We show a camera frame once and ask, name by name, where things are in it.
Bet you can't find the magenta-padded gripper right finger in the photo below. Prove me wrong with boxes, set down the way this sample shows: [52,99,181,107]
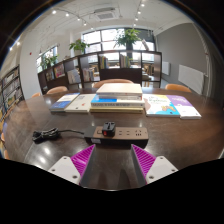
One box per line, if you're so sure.
[130,143,179,186]

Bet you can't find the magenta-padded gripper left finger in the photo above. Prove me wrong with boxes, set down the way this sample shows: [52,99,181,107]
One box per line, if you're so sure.
[48,144,98,188]

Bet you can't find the black charger with red button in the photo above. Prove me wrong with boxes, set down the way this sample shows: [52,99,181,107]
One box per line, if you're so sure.
[101,121,117,138]

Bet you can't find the dark power strip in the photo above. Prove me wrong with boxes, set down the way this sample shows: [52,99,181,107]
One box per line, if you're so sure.
[83,125,150,149]

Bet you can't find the colourful illustrated book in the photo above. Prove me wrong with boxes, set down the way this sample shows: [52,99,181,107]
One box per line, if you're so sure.
[142,93,181,118]

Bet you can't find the dark blue book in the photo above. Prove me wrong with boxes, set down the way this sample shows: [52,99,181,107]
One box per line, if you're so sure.
[49,92,81,113]

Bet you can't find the white flat book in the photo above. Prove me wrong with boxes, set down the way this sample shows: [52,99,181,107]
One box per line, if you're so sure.
[64,93,97,114]

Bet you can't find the purple and white book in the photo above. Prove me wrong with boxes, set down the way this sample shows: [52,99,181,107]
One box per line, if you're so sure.
[166,94,203,120]

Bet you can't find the yellow-edged book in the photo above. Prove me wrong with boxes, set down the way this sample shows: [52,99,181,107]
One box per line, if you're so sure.
[89,105,145,114]

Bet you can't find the blue-covered thick book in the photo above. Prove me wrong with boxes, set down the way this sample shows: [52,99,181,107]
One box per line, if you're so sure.
[90,94,146,108]

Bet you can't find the thick beige book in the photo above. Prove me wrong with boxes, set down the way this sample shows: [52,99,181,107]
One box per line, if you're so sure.
[95,83,144,101]

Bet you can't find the large white radiator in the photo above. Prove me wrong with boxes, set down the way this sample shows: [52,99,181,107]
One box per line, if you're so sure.
[177,64,205,95]

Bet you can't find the orange chairs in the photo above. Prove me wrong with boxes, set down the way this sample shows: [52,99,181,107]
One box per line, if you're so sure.
[0,78,193,160]

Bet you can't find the small white radiator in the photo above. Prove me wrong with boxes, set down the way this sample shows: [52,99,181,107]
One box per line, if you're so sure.
[161,61,171,76]

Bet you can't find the dark wooden shelf unit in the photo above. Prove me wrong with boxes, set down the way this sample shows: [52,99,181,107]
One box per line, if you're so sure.
[37,49,163,94]

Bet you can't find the small potted plant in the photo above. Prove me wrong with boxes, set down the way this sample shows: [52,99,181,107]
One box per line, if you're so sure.
[41,54,59,69]

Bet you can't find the narrow side window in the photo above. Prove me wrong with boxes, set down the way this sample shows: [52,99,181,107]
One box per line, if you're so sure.
[35,45,58,73]

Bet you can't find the medium potted plant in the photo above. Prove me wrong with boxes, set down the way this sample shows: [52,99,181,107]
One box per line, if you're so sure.
[69,38,90,56]

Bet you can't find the large multi-pane window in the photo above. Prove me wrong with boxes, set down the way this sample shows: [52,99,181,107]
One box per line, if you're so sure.
[81,28,156,54]

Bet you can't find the large potted plant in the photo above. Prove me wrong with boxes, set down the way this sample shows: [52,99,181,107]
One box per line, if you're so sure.
[114,28,143,51]

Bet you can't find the ceiling spot lights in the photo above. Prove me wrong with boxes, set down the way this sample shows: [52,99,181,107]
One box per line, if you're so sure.
[9,1,148,51]

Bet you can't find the ceiling air conditioner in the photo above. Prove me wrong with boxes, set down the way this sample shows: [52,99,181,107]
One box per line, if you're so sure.
[93,7,118,22]

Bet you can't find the black power strip cable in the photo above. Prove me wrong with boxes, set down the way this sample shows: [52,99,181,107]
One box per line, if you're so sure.
[32,127,86,144]

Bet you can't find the wall bookshelf unit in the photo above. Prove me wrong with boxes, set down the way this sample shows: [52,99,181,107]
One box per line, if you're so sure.
[0,64,25,124]

